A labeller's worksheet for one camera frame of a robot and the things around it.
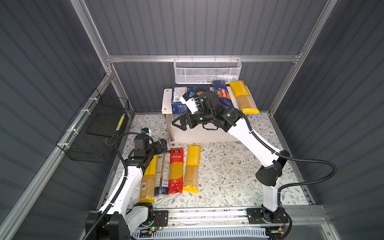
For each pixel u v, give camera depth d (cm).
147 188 81
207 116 58
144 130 72
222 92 77
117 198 44
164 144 76
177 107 69
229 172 89
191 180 83
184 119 59
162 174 86
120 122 78
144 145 65
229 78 88
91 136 71
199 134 102
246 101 75
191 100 61
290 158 102
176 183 83
